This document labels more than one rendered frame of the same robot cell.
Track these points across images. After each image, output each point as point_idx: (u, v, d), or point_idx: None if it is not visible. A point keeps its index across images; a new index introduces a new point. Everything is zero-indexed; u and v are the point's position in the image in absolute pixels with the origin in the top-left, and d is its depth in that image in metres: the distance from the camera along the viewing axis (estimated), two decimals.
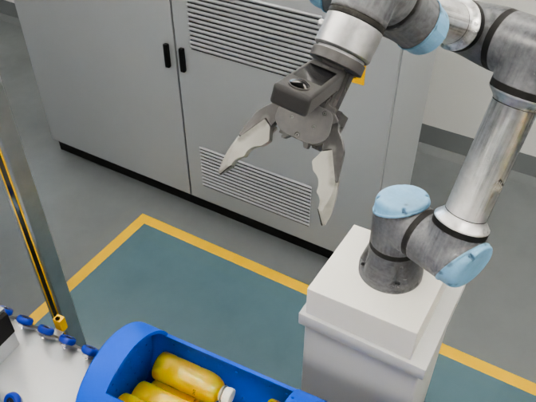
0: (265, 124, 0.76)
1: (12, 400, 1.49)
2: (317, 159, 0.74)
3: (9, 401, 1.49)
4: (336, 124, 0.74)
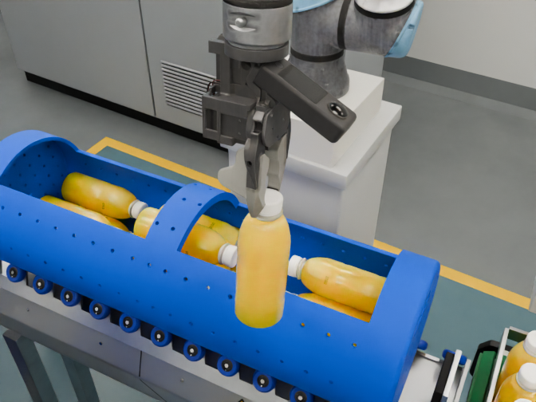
0: (262, 159, 0.70)
1: None
2: (280, 147, 0.74)
3: None
4: None
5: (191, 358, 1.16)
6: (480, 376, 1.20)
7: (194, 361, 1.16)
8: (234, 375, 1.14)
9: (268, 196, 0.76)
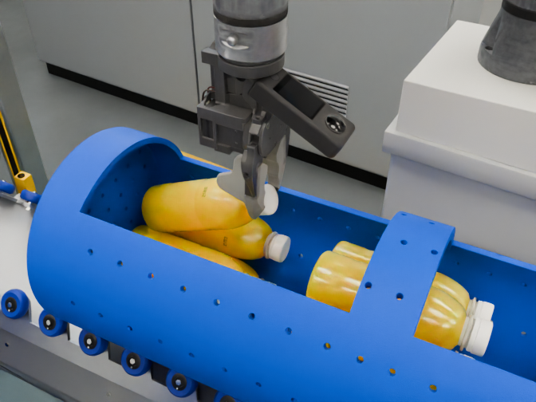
0: (260, 167, 0.69)
1: None
2: (278, 150, 0.73)
3: None
4: None
5: None
6: None
7: None
8: None
9: (269, 199, 0.76)
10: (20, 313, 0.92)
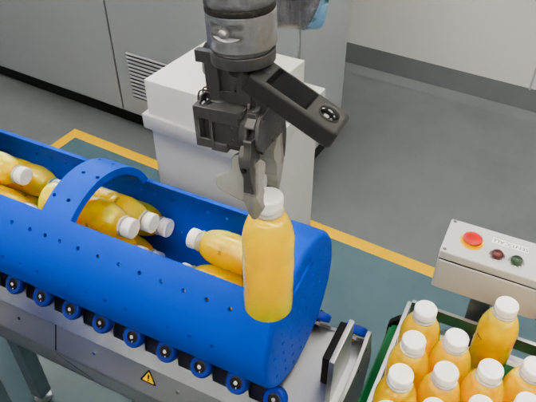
0: (258, 164, 0.70)
1: None
2: (276, 148, 0.74)
3: None
4: None
5: (101, 330, 1.19)
6: (384, 349, 1.23)
7: (104, 333, 1.19)
8: (142, 344, 1.17)
9: (25, 177, 1.29)
10: None
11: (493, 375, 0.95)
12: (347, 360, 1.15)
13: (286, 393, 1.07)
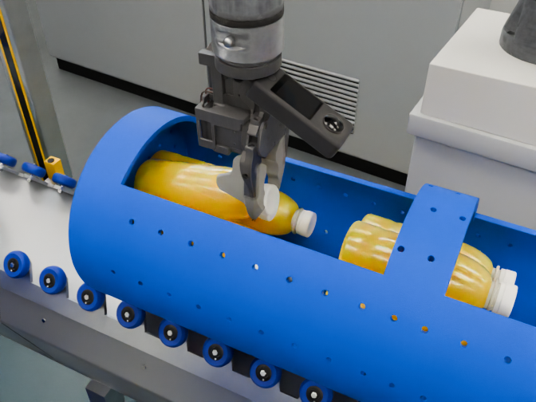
0: (259, 168, 0.69)
1: None
2: (277, 150, 0.73)
3: None
4: None
5: None
6: None
7: None
8: None
9: None
10: (58, 289, 0.95)
11: None
12: None
13: None
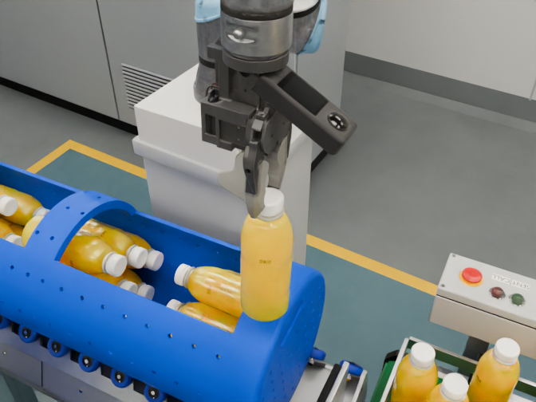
0: (262, 165, 0.70)
1: None
2: (280, 149, 0.74)
3: None
4: None
5: (88, 368, 1.15)
6: (380, 388, 1.19)
7: (92, 371, 1.15)
8: (130, 383, 1.13)
9: (10, 207, 1.26)
10: None
11: None
12: None
13: None
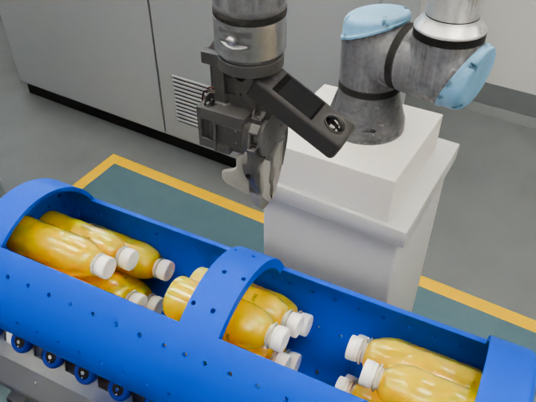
0: (262, 167, 0.70)
1: None
2: (276, 153, 0.73)
3: None
4: None
5: None
6: None
7: None
8: None
9: (132, 261, 1.09)
10: None
11: None
12: None
13: None
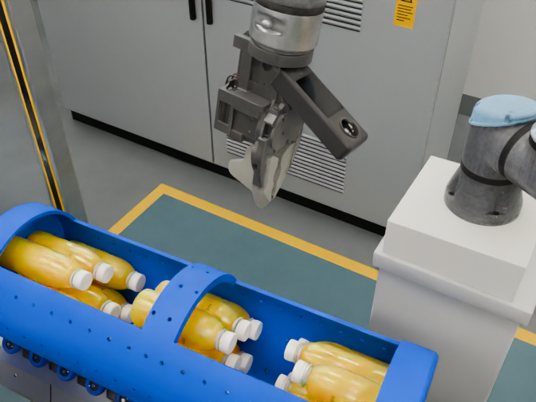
0: (269, 160, 0.70)
1: (38, 360, 1.28)
2: (285, 153, 0.73)
3: (36, 357, 1.28)
4: None
5: None
6: None
7: None
8: None
9: (108, 274, 1.26)
10: (92, 395, 1.23)
11: None
12: None
13: None
